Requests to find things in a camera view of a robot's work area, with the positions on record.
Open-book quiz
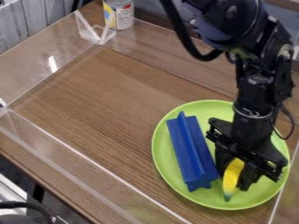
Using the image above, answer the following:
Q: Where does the green round plate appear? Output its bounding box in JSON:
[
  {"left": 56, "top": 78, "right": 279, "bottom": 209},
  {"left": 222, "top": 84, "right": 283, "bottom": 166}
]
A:
[{"left": 152, "top": 100, "right": 290, "bottom": 211}]

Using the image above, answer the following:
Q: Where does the white labelled canister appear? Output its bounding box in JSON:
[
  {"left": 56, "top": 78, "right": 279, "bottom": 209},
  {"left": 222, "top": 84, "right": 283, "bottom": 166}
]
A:
[{"left": 103, "top": 0, "right": 135, "bottom": 30}]

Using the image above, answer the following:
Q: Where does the clear acrylic corner bracket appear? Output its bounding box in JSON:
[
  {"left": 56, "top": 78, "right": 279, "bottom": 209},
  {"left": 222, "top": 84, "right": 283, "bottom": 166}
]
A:
[{"left": 74, "top": 10, "right": 118, "bottom": 46}]

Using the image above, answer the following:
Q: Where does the yellow toy banana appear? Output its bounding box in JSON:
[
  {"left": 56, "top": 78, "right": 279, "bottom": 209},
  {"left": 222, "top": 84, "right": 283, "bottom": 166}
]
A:
[{"left": 222, "top": 158, "right": 244, "bottom": 202}]

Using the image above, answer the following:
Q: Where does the blue plastic block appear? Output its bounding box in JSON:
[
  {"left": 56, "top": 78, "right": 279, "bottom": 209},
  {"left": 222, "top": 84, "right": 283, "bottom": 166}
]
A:
[{"left": 166, "top": 112, "right": 219, "bottom": 192}]

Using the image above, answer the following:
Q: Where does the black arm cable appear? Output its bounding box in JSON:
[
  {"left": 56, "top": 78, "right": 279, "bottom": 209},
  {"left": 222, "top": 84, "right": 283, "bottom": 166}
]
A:
[{"left": 158, "top": 0, "right": 235, "bottom": 62}]

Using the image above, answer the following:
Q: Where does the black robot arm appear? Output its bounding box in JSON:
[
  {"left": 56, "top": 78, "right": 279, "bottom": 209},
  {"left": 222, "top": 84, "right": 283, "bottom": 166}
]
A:
[{"left": 182, "top": 0, "right": 295, "bottom": 191}]

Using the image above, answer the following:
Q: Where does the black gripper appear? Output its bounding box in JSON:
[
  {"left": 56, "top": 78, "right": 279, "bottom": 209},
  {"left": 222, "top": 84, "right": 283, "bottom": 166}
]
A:
[{"left": 206, "top": 112, "right": 288, "bottom": 191}]

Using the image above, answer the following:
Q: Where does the clear acrylic front wall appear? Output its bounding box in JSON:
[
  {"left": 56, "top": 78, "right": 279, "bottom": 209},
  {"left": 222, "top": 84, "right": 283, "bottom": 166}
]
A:
[{"left": 0, "top": 107, "right": 191, "bottom": 224}]

